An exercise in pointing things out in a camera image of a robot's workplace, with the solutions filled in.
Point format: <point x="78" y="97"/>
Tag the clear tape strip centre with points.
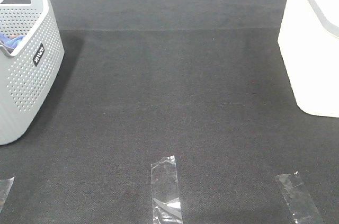
<point x="165" y="197"/>

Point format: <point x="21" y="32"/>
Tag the clear tape strip right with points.
<point x="298" y="199"/>

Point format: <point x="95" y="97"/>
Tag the blue towel in basket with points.
<point x="11" y="42"/>

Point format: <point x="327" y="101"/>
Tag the clear tape strip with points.
<point x="298" y="199"/>
<point x="5" y="187"/>
<point x="165" y="197"/>

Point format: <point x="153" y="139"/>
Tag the clear tape strip left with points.
<point x="5" y="187"/>

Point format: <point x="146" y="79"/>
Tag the cream plastic storage bin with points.
<point x="308" y="41"/>

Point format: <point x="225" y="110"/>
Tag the black fabric table mat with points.
<point x="202" y="80"/>

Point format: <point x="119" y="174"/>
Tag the grey perforated laundry basket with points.
<point x="29" y="71"/>

